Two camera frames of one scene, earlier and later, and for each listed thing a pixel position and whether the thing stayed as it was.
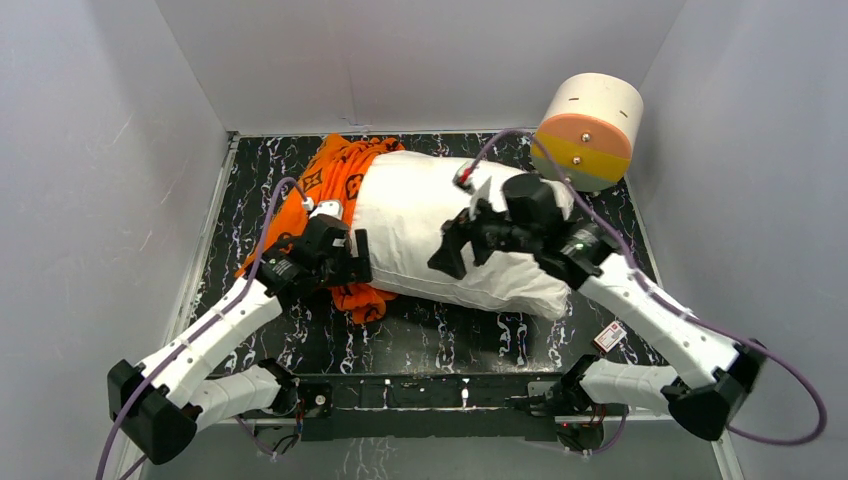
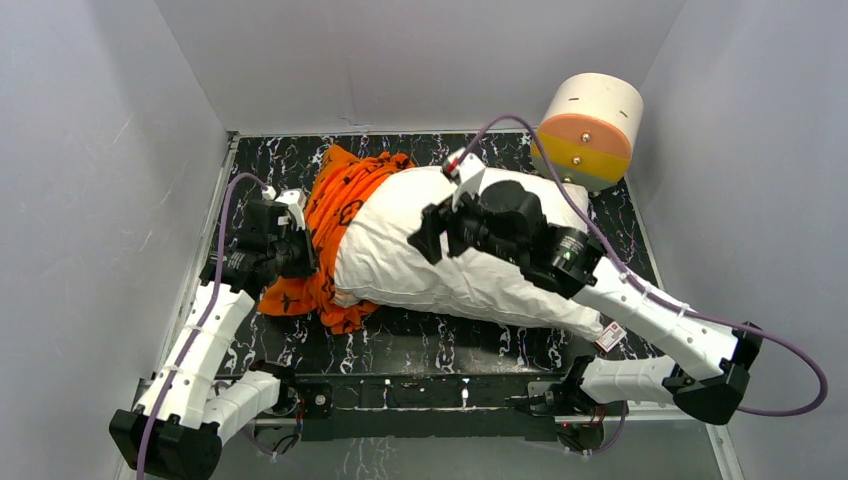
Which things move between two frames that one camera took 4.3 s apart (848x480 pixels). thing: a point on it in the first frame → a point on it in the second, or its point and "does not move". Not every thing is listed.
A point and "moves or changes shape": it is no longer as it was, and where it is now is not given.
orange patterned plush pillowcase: [328, 174] moves or changes shape
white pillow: [402, 200] moves or changes shape
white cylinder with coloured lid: [589, 126] does not move
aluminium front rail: [440, 417] does not move
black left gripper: [357, 258] → [303, 246]
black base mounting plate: [432, 407] does not move
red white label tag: [610, 337] does not move
